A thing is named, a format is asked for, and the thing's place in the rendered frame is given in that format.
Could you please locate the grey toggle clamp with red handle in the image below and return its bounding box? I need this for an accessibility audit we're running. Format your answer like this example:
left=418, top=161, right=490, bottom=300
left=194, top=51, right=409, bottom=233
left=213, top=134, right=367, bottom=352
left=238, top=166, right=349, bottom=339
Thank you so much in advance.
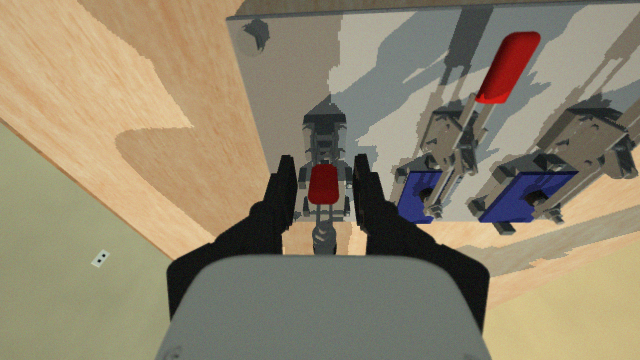
left=524, top=98, right=640, bottom=225

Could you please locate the grey fixture plate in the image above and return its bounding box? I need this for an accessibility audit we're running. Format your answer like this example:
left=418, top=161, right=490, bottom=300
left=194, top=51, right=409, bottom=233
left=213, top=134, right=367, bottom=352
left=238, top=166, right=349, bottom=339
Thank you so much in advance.
left=225, top=0, right=640, bottom=222

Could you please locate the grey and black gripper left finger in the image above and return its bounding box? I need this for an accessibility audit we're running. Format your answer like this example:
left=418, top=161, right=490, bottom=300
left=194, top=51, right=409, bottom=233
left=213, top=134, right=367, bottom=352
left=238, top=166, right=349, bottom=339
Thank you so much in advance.
left=166, top=155, right=298, bottom=323

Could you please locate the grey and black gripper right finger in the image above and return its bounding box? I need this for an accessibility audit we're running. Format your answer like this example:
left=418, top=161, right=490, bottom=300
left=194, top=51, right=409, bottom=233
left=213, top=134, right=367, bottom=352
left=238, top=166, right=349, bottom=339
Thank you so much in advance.
left=352, top=154, right=490, bottom=336

